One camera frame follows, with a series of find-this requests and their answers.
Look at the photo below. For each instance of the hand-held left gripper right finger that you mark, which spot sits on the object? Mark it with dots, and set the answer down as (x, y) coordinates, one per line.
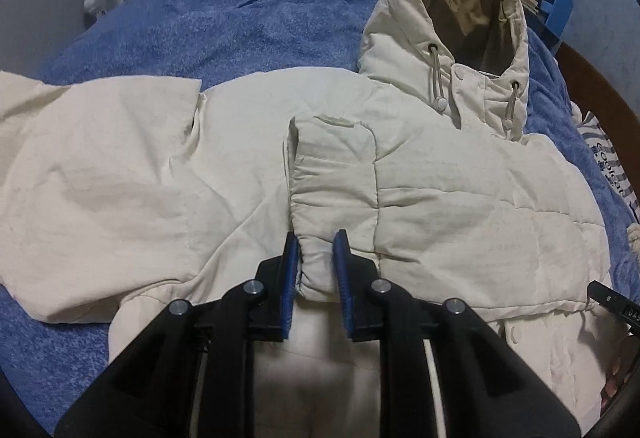
(344, 288)

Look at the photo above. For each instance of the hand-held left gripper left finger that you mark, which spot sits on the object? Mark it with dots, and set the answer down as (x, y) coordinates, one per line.
(289, 288)

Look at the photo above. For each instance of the cream hooded puffer jacket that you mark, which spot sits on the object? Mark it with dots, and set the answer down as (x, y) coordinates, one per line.
(450, 178)

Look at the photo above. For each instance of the person's right hand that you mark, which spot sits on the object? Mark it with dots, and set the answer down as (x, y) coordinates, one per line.
(617, 373)

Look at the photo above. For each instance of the zebra striped cloth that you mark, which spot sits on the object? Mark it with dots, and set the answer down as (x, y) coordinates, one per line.
(607, 158)

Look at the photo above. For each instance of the blue fleece blanket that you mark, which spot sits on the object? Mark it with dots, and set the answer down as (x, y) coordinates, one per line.
(250, 23)

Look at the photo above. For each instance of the blue book holder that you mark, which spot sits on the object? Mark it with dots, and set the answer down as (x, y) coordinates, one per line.
(557, 10)

